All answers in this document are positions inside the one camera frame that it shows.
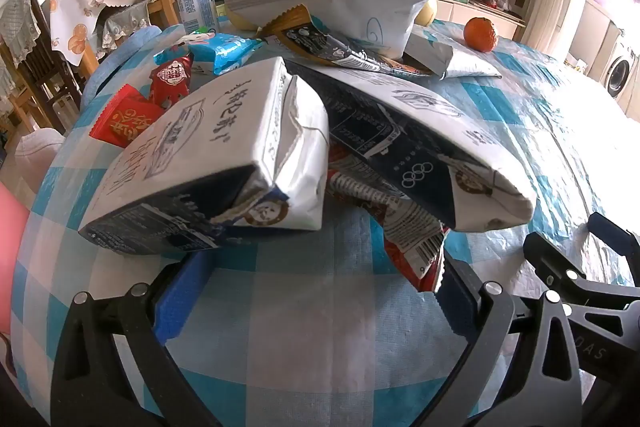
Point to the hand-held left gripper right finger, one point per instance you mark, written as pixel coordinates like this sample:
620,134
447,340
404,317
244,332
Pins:
455,302

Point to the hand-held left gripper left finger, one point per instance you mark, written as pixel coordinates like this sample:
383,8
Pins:
182,302

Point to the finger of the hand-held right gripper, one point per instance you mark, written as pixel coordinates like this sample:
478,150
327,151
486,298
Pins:
545,257
612,232

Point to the red white snack wrapper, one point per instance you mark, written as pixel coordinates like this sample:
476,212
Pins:
400,227

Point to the white milk carton front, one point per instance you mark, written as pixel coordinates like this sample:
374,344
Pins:
200,147

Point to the white milk carton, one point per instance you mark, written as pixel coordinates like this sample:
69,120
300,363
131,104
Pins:
425,142
200,147

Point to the pink plastic basin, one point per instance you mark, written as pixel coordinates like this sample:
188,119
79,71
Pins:
12,257

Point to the red gold print packet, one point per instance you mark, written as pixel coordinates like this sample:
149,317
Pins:
125,117

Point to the small white bag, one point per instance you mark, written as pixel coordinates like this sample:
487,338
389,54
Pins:
450,57

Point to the red candy packet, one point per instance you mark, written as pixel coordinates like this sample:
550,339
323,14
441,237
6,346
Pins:
172,79

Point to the yellow red snack packet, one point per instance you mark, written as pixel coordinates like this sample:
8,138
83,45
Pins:
400,67

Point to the blue snack packet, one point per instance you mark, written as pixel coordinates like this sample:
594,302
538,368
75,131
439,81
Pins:
225,49

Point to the brown black wrapper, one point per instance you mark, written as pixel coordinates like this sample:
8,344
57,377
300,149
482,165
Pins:
310,39

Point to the large grey white bag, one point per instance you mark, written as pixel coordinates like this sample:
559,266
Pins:
340,7

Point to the blue checked tablecloth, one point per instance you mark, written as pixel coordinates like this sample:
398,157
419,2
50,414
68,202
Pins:
310,287

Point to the washing machine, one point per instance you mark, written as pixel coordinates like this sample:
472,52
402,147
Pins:
620,72

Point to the white side cabinet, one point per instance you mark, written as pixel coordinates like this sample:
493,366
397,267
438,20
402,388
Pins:
595,32

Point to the white cushion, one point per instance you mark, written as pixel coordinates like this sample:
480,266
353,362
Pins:
37,147

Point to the orange tangerine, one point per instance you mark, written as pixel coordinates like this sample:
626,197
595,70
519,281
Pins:
480,34

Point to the wooden dining table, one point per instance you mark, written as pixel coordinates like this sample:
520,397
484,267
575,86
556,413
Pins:
89,57

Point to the dark wooden chair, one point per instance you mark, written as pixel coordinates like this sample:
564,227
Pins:
50,72

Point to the lace seat cover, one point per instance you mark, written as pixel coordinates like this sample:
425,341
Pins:
120,27

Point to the white orange print tablecloth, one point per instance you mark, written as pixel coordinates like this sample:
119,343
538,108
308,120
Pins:
75,27

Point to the grey lace chair cover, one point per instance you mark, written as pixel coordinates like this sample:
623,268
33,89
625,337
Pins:
20,22

